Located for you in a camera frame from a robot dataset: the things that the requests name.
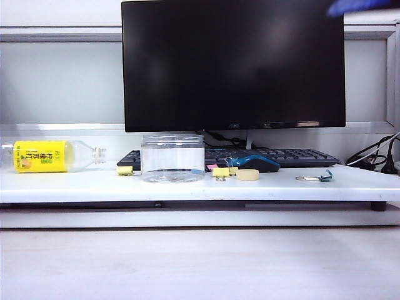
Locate black monitor cables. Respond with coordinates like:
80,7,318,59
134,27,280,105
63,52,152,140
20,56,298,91
202,130,248,150

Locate white desk riser board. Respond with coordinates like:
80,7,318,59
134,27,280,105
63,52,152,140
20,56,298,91
0,163,400,204

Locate black computer keyboard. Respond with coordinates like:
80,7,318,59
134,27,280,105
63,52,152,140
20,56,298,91
116,147,341,171

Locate black power plug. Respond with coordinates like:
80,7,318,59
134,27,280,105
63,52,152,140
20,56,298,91
380,137,398,174

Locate teal binder clip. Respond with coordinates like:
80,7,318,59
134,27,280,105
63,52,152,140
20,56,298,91
295,169,334,183

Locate black computer monitor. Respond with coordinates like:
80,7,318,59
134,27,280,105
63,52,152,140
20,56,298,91
121,0,346,133

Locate cream round tape roll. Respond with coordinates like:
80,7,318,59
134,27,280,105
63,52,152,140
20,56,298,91
235,169,260,182

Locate white cable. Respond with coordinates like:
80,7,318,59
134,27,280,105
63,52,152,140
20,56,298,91
346,133,400,165

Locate round transparent plastic jar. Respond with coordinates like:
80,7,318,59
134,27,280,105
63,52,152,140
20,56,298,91
140,134,206,184

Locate plastic bottle yellow label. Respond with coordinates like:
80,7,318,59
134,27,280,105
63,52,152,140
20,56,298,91
0,140,108,174

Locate blue black computer mouse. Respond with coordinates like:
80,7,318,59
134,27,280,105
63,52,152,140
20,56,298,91
225,154,281,174

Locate black cable bundle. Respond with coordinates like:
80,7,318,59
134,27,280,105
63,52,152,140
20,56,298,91
345,132,400,171

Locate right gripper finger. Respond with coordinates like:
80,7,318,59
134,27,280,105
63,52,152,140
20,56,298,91
326,0,400,17

